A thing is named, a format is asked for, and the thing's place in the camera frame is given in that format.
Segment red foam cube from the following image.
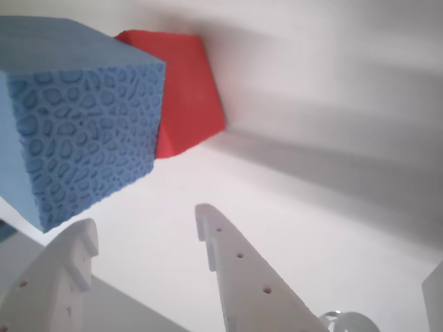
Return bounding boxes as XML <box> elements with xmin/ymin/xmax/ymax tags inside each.
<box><xmin>114</xmin><ymin>29</ymin><xmax>226</xmax><ymax>160</ymax></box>

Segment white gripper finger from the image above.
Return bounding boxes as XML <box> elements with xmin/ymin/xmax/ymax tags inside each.
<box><xmin>195</xmin><ymin>203</ymin><xmax>329</xmax><ymax>332</ymax></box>
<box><xmin>0</xmin><ymin>217</ymin><xmax>100</xmax><ymax>332</ymax></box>

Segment blue foam cube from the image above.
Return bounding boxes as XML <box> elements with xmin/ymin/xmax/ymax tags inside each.
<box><xmin>0</xmin><ymin>16</ymin><xmax>167</xmax><ymax>234</ymax></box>

